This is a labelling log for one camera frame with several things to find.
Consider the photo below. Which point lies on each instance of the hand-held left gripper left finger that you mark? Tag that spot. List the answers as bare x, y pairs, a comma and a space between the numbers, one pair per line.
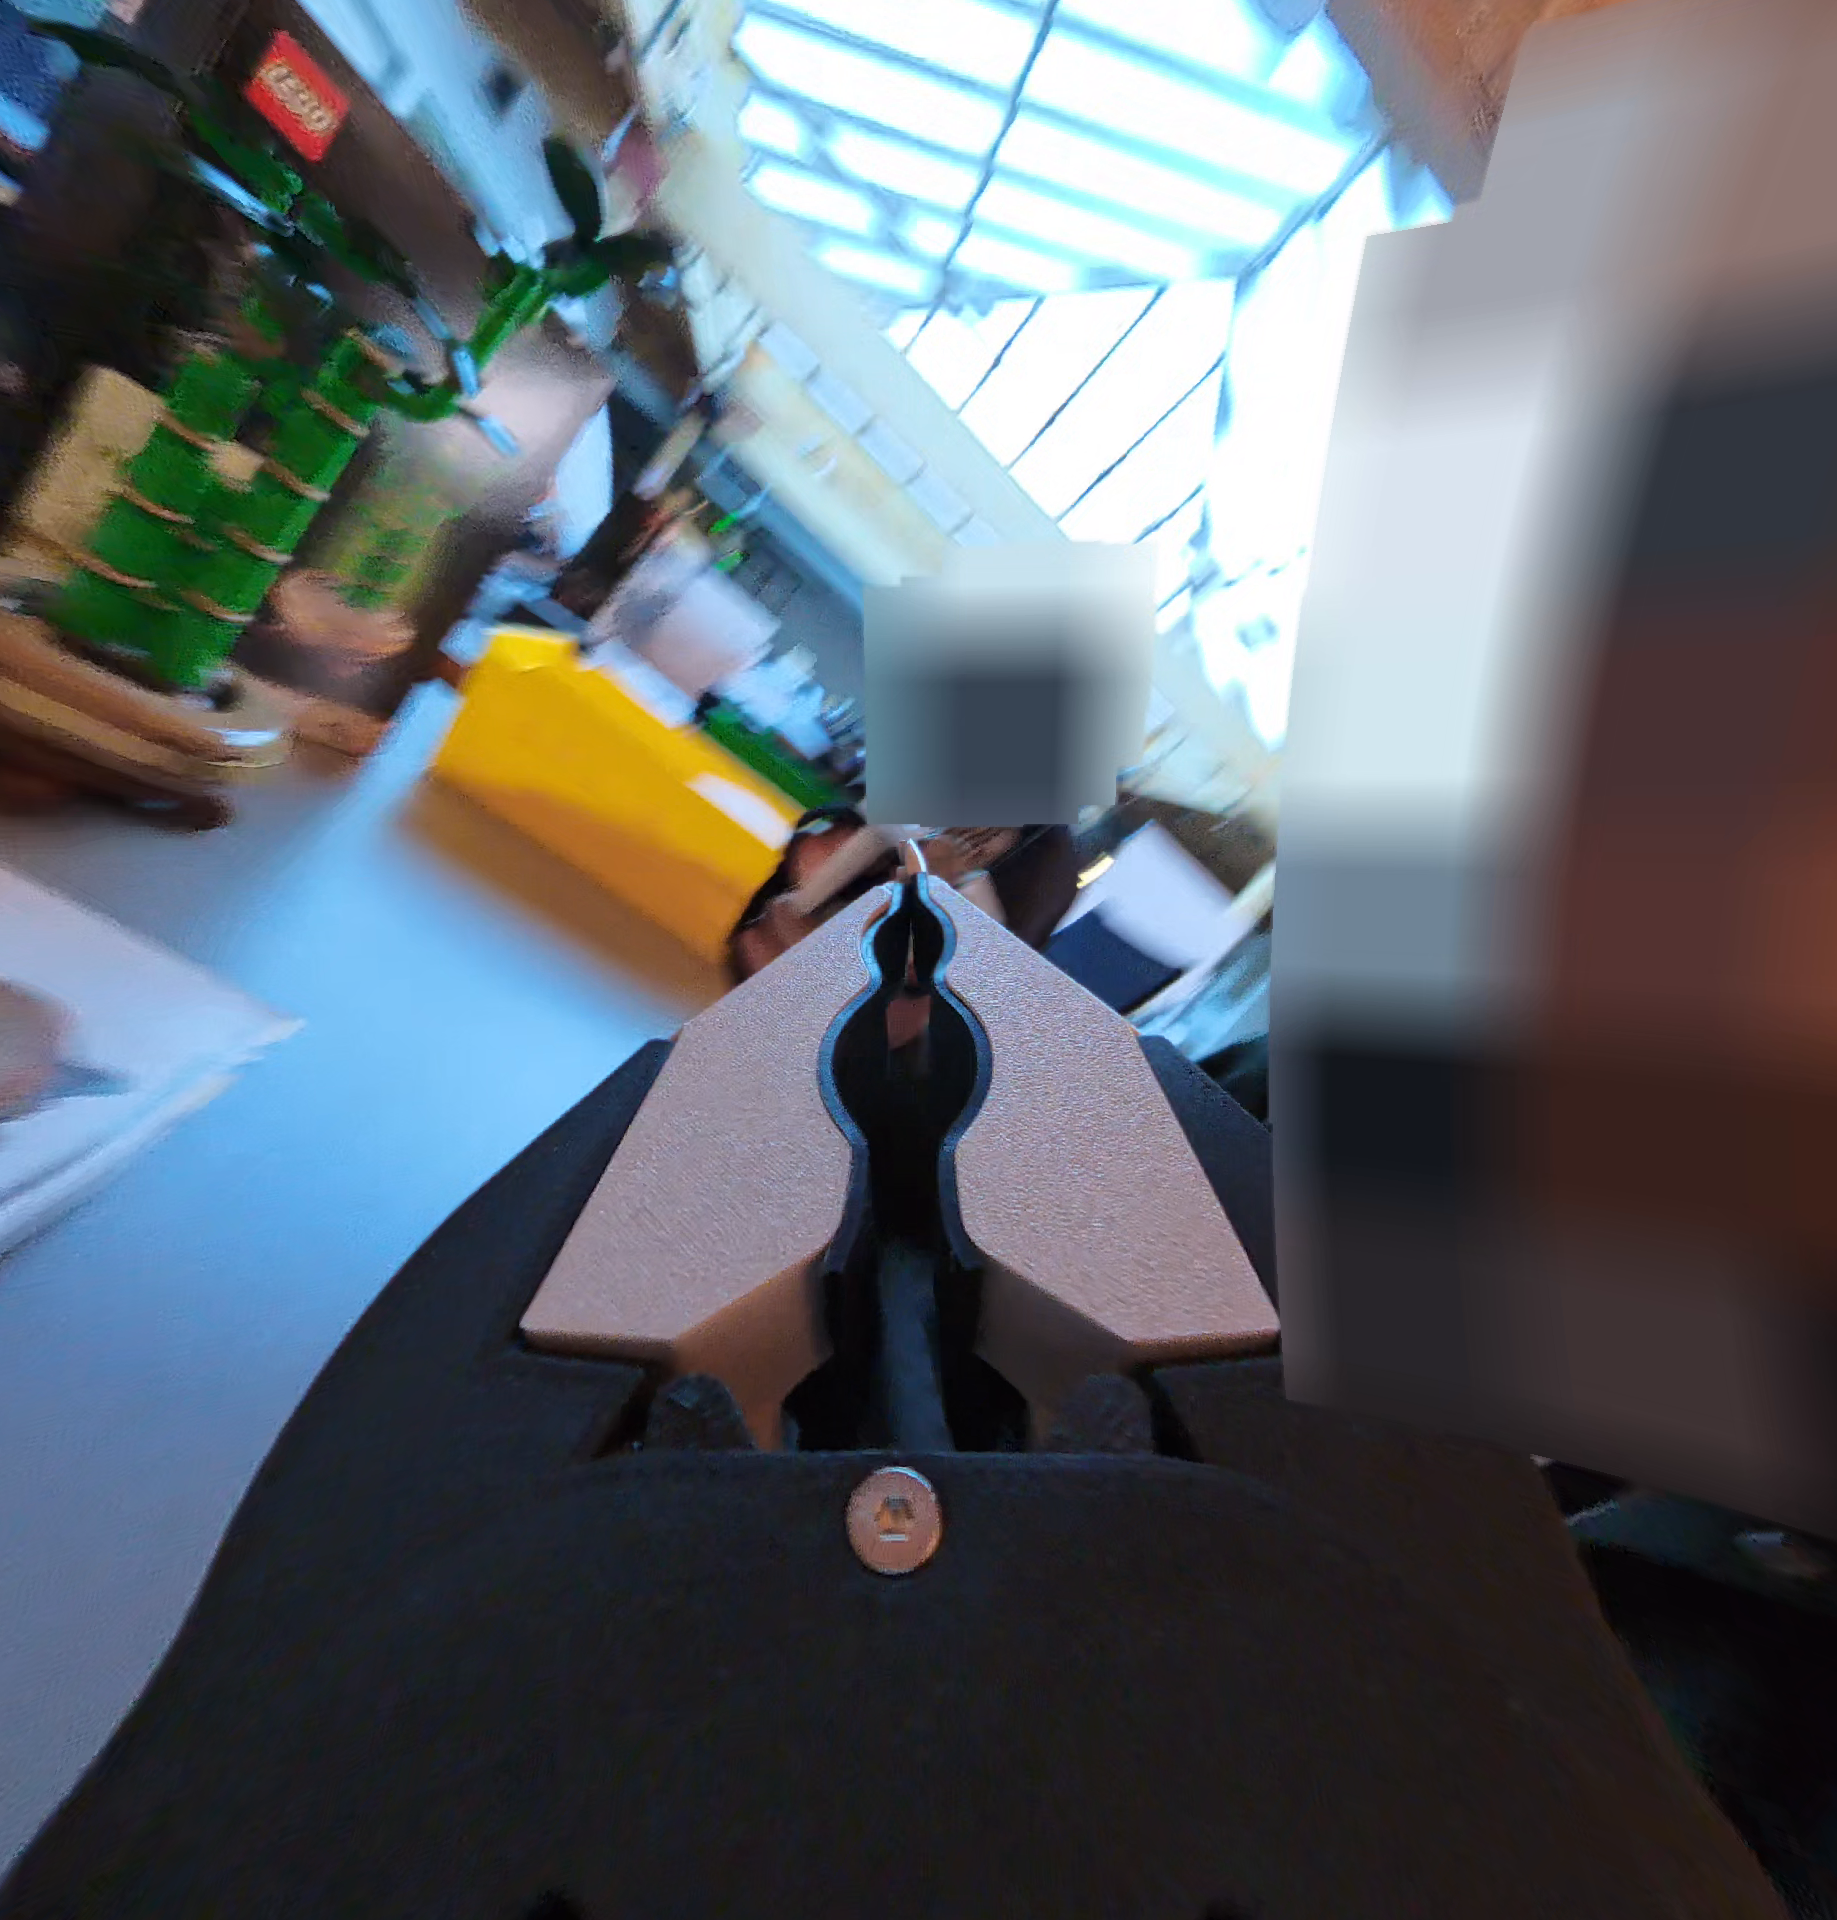
679, 1200

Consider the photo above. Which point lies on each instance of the yellow plastic bin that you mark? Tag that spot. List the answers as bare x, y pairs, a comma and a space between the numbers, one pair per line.
588, 765

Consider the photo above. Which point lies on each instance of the green plastic bin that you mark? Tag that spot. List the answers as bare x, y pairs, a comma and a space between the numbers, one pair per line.
769, 756

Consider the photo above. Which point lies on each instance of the grey desk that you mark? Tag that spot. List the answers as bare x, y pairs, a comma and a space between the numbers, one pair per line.
334, 1126

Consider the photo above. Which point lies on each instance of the dark bag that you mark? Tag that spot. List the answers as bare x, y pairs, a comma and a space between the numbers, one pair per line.
1759, 1726

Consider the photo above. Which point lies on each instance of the person's right hand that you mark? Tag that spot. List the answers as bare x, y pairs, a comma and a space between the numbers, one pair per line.
823, 877

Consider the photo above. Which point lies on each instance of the black bamboo toy box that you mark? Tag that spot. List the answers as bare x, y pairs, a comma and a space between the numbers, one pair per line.
297, 96

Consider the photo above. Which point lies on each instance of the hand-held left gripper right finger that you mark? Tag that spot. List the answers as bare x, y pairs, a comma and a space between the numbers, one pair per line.
1129, 1200

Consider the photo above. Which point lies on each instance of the open instruction booklet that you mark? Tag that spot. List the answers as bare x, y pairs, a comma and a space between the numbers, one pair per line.
108, 1050

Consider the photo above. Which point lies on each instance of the green bamboo brick model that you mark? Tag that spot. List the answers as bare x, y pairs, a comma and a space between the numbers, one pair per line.
184, 556

